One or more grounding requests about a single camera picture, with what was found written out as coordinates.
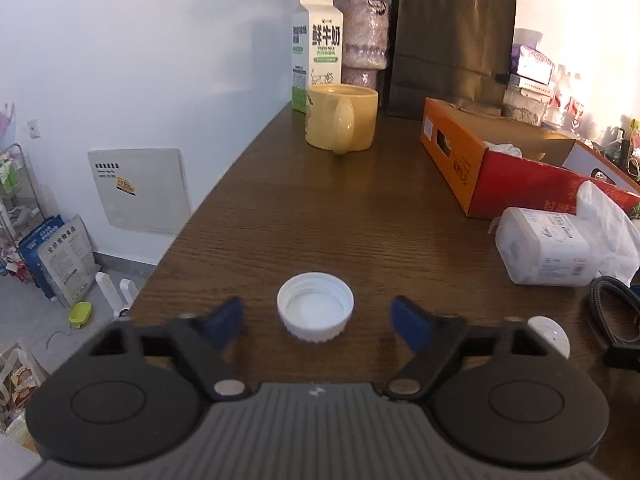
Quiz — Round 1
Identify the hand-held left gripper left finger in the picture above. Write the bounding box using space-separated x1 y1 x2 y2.
87 296 251 403

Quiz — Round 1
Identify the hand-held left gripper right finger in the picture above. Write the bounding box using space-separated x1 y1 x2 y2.
382 295 551 403

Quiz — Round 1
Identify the white bottle cap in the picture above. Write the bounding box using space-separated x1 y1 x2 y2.
276 272 355 344
527 315 571 359

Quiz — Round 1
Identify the white plastic bottle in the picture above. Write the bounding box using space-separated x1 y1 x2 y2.
495 206 596 287

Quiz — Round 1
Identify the orange red cardboard box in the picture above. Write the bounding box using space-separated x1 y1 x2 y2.
419 97 640 221

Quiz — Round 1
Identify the black braided cable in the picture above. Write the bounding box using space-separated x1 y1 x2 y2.
587 276 640 368

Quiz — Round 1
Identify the white plastic stand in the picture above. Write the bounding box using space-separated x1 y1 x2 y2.
95 271 141 318

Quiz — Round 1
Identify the grey printed sack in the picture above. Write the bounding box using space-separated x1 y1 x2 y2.
39 215 98 308

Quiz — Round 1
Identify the blue printed sack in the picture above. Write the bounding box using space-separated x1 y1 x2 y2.
19 214 66 301

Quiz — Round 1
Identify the printed shopping bag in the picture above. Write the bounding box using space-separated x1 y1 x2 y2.
0 342 51 436

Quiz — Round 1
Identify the yellow mug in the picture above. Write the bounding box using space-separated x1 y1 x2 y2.
305 83 379 155

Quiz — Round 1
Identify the clear seed container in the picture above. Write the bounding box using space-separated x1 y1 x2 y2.
502 87 551 127

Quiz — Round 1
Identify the metal storage trolley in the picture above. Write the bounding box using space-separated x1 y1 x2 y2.
0 142 43 241

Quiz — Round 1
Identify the flat white box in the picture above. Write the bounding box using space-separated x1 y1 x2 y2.
515 76 553 100

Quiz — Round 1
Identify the black paper bag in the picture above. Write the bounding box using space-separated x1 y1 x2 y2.
382 0 517 122

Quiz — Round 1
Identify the white green milk carton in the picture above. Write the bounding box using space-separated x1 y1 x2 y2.
291 0 345 114

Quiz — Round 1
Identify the pink glitter vase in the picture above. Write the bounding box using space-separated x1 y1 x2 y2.
336 0 391 91

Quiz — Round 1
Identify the purple tissue pack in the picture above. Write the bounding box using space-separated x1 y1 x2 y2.
510 27 556 86

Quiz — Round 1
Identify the white wall panel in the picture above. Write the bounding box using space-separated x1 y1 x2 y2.
87 147 193 235

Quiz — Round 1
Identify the purple flower wall sticker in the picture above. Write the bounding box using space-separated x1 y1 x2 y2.
0 102 18 146

